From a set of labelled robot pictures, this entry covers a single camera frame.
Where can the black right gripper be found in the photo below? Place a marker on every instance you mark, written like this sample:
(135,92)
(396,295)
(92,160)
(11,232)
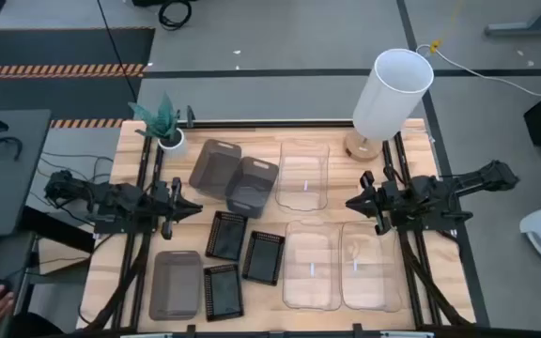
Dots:
(383,202)

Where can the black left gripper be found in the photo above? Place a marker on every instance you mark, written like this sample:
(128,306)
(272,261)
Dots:
(167,204)

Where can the clear plastic bin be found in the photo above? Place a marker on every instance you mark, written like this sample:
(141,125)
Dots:
(370,267)
(312,265)
(303,178)

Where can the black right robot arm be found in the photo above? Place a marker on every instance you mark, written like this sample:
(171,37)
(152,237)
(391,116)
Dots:
(439,197)

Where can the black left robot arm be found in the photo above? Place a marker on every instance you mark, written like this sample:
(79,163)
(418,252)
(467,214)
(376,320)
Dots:
(111,199)

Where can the grey translucent plastic bin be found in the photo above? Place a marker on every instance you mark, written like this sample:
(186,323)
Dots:
(214,164)
(251,188)
(176,286)

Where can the round wooden lamp base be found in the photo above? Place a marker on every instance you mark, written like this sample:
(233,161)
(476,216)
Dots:
(360,149)

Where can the white plant pot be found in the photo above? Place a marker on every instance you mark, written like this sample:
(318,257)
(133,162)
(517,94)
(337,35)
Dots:
(174,144)

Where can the green artificial plant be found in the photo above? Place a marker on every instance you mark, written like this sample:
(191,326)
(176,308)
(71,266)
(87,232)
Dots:
(160,119)

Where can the computer desk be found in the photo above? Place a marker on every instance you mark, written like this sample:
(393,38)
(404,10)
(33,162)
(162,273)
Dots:
(12,188)

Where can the black mat with hazard stripes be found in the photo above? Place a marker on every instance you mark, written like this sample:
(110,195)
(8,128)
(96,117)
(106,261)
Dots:
(64,47)

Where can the grey metal table leg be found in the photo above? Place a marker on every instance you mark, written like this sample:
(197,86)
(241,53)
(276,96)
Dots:
(529,29)

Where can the black aluminium rig frame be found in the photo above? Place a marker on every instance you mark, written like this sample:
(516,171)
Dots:
(261,124)

